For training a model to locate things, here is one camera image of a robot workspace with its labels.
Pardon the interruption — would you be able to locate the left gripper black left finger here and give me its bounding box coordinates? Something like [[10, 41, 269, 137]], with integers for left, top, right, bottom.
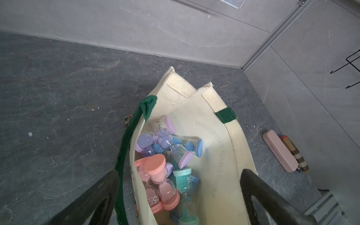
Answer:
[[44, 170, 119, 225]]

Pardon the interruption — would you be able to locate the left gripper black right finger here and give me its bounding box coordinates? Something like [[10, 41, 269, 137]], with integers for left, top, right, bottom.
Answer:
[[240, 169, 318, 225]]

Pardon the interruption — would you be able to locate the pink hourglass numbered fifteen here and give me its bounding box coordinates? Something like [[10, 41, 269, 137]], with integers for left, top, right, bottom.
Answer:
[[142, 181, 163, 214]]

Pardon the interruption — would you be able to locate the pink hourglass floor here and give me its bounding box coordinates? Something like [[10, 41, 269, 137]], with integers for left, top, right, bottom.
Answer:
[[144, 154, 173, 184]]

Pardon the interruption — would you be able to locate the pink hourglass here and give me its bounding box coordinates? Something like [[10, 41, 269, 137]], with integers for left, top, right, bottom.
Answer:
[[157, 179, 180, 211]]

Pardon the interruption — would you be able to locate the cream canvas tote bag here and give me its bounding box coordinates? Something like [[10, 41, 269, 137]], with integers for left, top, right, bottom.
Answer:
[[115, 67, 256, 225]]

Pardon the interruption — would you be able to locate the purple hourglass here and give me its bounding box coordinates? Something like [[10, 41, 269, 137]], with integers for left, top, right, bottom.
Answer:
[[135, 132, 155, 157], [171, 144, 194, 169]]

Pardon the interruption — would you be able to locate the teal hourglass pile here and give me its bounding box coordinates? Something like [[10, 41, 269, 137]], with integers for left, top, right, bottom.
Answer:
[[173, 168, 192, 193]]

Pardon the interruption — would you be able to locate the teal green hourglass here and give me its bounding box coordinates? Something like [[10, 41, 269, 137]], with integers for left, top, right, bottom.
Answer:
[[178, 196, 200, 225]]

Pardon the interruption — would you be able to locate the blue hourglass pile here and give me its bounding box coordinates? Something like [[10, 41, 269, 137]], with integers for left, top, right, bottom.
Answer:
[[188, 175, 201, 196]]

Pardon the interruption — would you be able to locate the purple hourglass front floor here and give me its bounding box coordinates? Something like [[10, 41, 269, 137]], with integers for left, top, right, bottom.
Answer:
[[154, 115, 176, 137]]

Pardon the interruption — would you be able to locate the black wire hook rack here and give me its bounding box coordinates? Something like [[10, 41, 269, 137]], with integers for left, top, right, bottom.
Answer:
[[324, 49, 360, 94]]

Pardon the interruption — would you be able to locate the white wire mesh basket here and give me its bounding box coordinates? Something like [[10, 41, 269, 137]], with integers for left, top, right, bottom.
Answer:
[[220, 0, 246, 9]]

